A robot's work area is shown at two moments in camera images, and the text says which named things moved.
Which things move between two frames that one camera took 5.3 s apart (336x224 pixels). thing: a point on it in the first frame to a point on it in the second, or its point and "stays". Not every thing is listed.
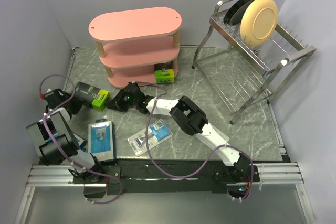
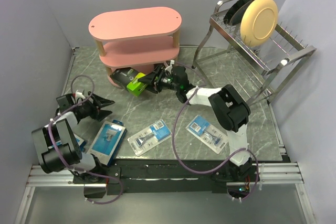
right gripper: [116, 103] to [148, 78]
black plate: [234, 13] stays
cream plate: [259, 21] stays
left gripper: [77, 102] to [98, 115]
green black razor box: [97, 97] to [129, 77]
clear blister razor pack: [157, 133] stays
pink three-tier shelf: [139, 45] stays
